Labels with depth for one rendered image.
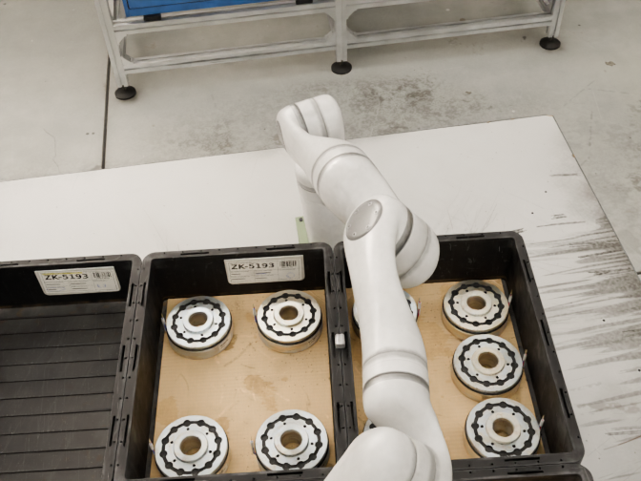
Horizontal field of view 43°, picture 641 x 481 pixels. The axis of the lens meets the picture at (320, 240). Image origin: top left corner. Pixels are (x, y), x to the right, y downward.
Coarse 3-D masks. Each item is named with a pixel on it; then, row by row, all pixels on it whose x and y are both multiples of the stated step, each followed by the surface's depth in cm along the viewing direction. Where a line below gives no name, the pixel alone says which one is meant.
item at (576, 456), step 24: (456, 240) 128; (480, 240) 129; (336, 264) 126; (528, 264) 124; (336, 288) 123; (528, 288) 121; (552, 360) 113; (576, 432) 105; (504, 456) 103; (528, 456) 103; (552, 456) 103; (576, 456) 103
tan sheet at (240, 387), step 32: (288, 320) 131; (224, 352) 128; (256, 352) 127; (320, 352) 127; (160, 384) 124; (192, 384) 124; (224, 384) 124; (256, 384) 124; (288, 384) 123; (320, 384) 123; (160, 416) 120; (224, 416) 120; (256, 416) 120; (320, 416) 119; (288, 448) 116
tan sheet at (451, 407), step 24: (408, 288) 135; (432, 288) 135; (432, 312) 131; (432, 336) 128; (504, 336) 128; (360, 360) 126; (432, 360) 125; (360, 384) 123; (432, 384) 122; (360, 408) 120; (456, 408) 119; (528, 408) 119; (360, 432) 117; (456, 432) 117; (504, 432) 116; (456, 456) 114
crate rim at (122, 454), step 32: (160, 256) 128; (192, 256) 128; (224, 256) 128; (128, 384) 113; (128, 416) 111; (128, 448) 106; (128, 480) 103; (160, 480) 103; (224, 480) 102; (256, 480) 102; (288, 480) 102
